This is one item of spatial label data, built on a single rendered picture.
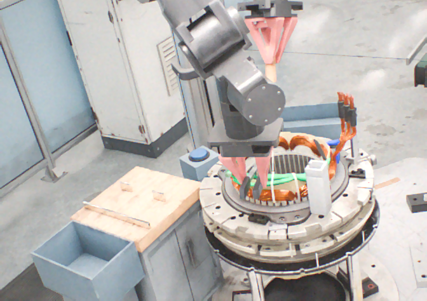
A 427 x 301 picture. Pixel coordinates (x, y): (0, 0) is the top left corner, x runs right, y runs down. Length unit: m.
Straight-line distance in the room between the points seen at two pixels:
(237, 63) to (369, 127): 2.75
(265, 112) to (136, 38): 2.58
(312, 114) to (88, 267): 0.63
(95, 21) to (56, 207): 1.04
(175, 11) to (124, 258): 0.50
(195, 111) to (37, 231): 1.89
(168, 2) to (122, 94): 2.67
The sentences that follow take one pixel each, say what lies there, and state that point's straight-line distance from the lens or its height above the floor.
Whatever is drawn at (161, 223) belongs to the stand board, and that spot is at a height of 1.06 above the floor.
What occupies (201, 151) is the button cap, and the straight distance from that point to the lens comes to 1.33.
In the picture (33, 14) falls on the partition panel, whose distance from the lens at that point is 3.48.
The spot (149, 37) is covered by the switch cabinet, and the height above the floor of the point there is 0.69.
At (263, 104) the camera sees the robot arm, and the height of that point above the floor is 1.38.
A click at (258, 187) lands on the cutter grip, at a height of 1.22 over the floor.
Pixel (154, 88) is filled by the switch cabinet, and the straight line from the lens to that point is 3.41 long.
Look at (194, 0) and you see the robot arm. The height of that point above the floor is 1.50.
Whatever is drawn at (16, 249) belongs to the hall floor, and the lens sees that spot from 3.16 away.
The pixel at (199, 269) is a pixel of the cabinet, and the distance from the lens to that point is 1.26.
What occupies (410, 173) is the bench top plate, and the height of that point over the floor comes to 0.78.
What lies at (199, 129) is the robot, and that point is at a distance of 1.50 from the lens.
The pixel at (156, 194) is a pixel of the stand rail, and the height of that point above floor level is 1.08.
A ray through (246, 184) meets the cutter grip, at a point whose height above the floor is 1.22.
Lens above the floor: 1.69
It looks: 28 degrees down
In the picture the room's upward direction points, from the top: 12 degrees counter-clockwise
